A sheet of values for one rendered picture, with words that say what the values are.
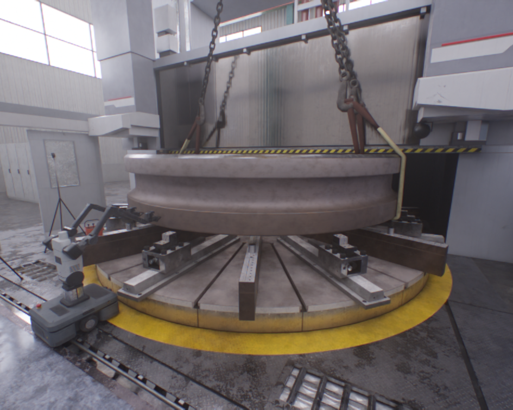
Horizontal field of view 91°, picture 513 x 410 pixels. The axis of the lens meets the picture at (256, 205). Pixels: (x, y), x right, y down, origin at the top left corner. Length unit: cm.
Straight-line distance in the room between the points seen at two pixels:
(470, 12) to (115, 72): 627
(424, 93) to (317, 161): 140
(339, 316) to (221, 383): 133
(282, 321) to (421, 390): 119
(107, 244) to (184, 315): 166
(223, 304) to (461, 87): 331
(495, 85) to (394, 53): 238
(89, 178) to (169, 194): 399
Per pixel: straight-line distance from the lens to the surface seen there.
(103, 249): 407
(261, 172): 278
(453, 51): 411
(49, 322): 316
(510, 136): 466
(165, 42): 822
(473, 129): 439
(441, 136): 451
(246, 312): 242
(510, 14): 428
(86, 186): 722
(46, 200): 691
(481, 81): 363
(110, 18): 741
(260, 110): 613
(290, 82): 596
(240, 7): 1003
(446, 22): 420
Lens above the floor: 176
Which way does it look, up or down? 11 degrees down
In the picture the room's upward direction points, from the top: straight up
